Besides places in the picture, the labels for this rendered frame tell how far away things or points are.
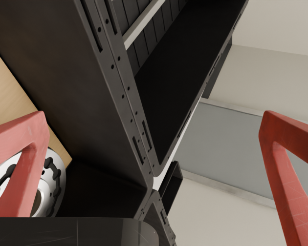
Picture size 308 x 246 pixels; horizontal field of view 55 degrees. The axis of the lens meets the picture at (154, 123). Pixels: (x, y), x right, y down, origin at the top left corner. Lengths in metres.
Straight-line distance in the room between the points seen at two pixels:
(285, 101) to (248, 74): 0.61
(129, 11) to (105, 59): 0.22
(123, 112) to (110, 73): 0.04
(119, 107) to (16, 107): 0.10
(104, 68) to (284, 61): 4.16
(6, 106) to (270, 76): 3.93
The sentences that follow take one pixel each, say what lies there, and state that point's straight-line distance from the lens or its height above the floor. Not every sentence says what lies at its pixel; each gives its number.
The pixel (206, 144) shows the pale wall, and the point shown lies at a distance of 3.47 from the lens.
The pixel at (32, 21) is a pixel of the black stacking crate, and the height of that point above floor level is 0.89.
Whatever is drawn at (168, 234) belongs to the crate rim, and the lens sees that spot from 0.47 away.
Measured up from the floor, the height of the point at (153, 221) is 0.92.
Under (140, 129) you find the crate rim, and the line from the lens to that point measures 0.26.
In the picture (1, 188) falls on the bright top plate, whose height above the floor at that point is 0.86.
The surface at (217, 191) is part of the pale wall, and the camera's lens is 3.26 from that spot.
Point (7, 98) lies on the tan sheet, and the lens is 0.28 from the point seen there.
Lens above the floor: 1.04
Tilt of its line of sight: 23 degrees down
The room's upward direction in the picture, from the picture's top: 106 degrees clockwise
